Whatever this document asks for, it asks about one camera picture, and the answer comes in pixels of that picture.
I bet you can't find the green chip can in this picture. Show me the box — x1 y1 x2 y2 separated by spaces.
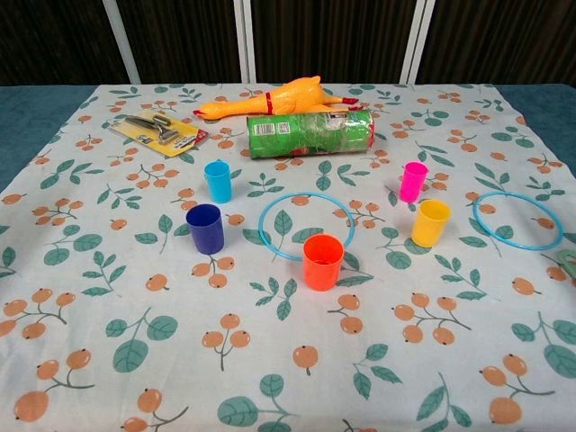
245 109 377 161

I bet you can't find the yellow razor blister pack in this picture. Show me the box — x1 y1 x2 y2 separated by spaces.
107 109 210 158

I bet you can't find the white partition frame post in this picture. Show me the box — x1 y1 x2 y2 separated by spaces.
102 0 141 85
398 0 431 85
232 0 257 84

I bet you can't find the thin blue plastic ring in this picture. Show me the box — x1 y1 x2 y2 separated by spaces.
257 191 356 263
472 190 565 251

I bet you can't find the pale green plastic loop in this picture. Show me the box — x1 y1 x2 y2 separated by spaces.
560 249 576 283

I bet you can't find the dark blue plastic cup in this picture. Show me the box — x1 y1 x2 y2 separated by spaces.
185 203 225 255

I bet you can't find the large orange plastic cup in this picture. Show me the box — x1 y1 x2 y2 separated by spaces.
301 233 346 292

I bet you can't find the yellow plastic cup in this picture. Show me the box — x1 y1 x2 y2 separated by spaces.
410 199 452 248

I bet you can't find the white floral tablecloth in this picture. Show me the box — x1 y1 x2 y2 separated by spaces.
0 83 576 432

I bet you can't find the pink plastic cup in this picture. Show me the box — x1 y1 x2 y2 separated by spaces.
399 161 429 203

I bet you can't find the yellow rubber chicken toy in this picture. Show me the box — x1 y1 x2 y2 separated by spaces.
193 75 363 122

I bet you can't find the light blue plastic cup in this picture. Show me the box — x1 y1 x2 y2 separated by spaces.
202 160 234 204

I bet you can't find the teal table cover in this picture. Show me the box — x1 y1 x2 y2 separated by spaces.
0 84 576 194

